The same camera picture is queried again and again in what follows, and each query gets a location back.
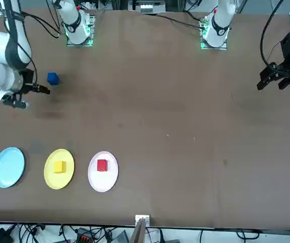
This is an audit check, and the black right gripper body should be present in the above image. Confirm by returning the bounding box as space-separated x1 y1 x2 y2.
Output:
20 68 35 88

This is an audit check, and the blue cube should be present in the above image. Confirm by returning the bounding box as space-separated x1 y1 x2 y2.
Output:
47 72 60 86

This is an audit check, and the yellow cube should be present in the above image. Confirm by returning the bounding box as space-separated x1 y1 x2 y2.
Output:
53 160 67 174

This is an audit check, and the red cube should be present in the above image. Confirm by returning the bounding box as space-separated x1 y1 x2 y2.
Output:
97 159 108 172

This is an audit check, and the blue plate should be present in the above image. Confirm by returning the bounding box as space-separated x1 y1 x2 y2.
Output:
0 147 25 189

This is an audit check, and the yellow plate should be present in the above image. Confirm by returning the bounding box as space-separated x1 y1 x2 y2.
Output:
44 148 75 190

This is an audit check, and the white plate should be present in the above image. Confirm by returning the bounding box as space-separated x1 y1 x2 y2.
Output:
87 151 119 192

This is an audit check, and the white power strip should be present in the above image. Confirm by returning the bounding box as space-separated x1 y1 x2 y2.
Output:
137 2 161 14

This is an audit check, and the black power adapter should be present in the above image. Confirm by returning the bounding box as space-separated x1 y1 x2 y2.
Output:
0 227 14 243

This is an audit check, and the red black power strip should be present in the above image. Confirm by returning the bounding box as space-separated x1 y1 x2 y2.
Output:
74 227 95 243

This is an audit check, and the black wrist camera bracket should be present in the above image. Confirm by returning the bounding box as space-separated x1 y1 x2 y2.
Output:
2 93 31 110

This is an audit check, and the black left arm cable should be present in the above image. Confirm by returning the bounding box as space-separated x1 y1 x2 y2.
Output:
260 0 285 68

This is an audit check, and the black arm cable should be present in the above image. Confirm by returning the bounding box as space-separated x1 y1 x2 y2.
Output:
260 0 285 68
0 0 62 89

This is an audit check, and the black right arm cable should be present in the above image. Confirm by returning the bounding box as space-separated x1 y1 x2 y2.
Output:
0 0 62 89

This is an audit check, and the black base cable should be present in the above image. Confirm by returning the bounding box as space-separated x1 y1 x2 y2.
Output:
143 12 202 29

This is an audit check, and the aluminium frame post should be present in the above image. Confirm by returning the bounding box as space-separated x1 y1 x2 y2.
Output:
131 214 151 243

